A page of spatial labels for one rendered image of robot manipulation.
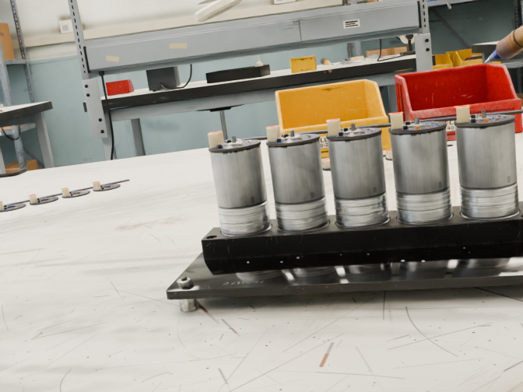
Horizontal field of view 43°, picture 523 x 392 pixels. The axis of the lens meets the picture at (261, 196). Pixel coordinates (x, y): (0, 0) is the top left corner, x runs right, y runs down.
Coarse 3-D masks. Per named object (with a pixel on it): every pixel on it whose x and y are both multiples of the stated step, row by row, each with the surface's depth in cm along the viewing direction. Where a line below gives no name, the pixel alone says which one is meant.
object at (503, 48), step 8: (512, 32) 25; (520, 32) 25; (504, 40) 25; (512, 40) 25; (520, 40) 25; (496, 48) 26; (504, 48) 25; (512, 48) 25; (520, 48) 25; (504, 56) 26; (512, 56) 26
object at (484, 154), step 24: (480, 120) 28; (456, 144) 29; (480, 144) 27; (504, 144) 27; (480, 168) 28; (504, 168) 28; (480, 192) 28; (504, 192) 28; (480, 216) 28; (504, 216) 28
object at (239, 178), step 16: (224, 160) 30; (240, 160) 30; (256, 160) 30; (224, 176) 30; (240, 176) 30; (256, 176) 30; (224, 192) 31; (240, 192) 30; (256, 192) 31; (224, 208) 31; (240, 208) 30; (256, 208) 31; (224, 224) 31; (240, 224) 31; (256, 224) 31
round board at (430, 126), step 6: (402, 126) 28; (408, 126) 28; (426, 126) 28; (432, 126) 28; (438, 126) 28; (444, 126) 28; (390, 132) 29; (396, 132) 28; (402, 132) 28; (408, 132) 28; (414, 132) 28; (420, 132) 28
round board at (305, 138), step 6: (276, 138) 30; (282, 138) 30; (300, 138) 30; (306, 138) 30; (312, 138) 29; (318, 138) 30; (270, 144) 30; (276, 144) 29; (282, 144) 29; (288, 144) 29; (294, 144) 29
